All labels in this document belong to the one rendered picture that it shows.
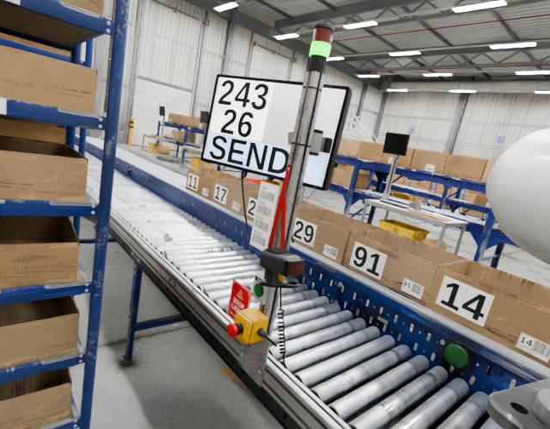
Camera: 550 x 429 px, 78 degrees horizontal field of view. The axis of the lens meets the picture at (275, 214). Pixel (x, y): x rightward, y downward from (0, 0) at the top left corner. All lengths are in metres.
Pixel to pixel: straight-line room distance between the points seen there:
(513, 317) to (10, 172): 1.38
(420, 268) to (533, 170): 0.98
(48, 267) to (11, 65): 0.43
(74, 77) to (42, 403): 0.81
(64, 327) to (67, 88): 0.58
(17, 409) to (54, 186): 0.57
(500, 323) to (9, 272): 1.34
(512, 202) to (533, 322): 0.87
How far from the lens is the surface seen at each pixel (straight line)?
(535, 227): 0.42
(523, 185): 0.44
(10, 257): 0.95
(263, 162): 1.10
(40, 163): 0.90
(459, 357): 1.31
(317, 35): 0.95
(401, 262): 1.41
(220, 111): 1.24
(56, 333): 1.06
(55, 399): 1.17
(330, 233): 1.59
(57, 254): 0.95
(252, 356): 1.11
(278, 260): 0.86
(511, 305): 1.30
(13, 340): 1.05
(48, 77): 0.89
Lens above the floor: 1.36
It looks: 12 degrees down
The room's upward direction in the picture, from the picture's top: 11 degrees clockwise
